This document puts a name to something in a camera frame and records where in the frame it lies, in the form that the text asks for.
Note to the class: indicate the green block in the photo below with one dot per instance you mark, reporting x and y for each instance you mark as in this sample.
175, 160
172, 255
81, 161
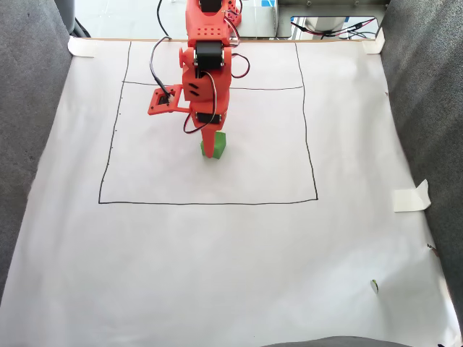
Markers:
220, 144

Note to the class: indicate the white paper sheet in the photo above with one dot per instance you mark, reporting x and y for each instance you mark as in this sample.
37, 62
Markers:
217, 253

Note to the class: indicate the grey cloth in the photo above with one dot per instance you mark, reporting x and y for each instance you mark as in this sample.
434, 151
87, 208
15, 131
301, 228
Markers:
29, 108
427, 108

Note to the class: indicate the folded white tape piece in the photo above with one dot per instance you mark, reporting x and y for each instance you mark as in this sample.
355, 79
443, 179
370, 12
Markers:
408, 200

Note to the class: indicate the small dark scrap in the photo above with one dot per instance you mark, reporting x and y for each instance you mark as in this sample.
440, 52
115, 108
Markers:
430, 247

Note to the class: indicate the orange camera mount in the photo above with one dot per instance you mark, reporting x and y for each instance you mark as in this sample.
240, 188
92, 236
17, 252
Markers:
153, 108

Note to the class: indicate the grey metal base plate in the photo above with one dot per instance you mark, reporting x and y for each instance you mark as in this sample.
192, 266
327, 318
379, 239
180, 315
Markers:
258, 21

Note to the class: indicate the grey metal frame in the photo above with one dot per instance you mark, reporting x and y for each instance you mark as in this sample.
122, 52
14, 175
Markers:
325, 9

